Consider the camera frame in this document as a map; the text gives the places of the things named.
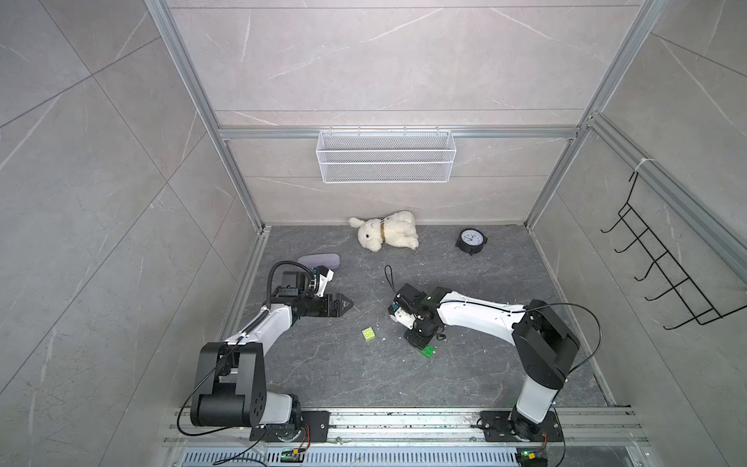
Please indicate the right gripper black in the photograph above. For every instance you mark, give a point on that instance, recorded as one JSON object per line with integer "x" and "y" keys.
{"x": 418, "y": 342}

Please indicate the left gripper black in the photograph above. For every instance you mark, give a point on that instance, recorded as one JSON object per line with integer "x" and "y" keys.
{"x": 327, "y": 300}

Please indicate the green lego brick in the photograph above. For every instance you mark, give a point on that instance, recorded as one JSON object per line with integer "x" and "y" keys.
{"x": 428, "y": 352}

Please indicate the lime lego brick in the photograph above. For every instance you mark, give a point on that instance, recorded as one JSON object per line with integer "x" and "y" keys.
{"x": 368, "y": 334}

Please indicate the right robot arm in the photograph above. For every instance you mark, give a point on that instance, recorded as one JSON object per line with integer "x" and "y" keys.
{"x": 546, "y": 347}

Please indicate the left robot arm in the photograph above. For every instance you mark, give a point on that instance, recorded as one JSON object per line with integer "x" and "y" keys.
{"x": 231, "y": 388}

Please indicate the white plush dog toy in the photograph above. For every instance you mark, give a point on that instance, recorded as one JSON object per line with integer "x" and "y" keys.
{"x": 397, "y": 230}

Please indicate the black round clock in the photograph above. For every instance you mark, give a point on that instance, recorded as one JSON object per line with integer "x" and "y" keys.
{"x": 471, "y": 241}

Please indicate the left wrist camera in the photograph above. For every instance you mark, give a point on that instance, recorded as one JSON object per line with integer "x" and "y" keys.
{"x": 321, "y": 277}

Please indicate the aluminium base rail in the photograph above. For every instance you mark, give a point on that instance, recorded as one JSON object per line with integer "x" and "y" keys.
{"x": 401, "y": 427}

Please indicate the white vented cable tray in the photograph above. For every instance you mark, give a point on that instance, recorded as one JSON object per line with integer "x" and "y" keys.
{"x": 355, "y": 456}

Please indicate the white wire mesh basket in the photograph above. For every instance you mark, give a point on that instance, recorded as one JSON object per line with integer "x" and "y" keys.
{"x": 385, "y": 156}

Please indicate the black wall hook rack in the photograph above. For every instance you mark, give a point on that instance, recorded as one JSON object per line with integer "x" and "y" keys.
{"x": 679, "y": 283}

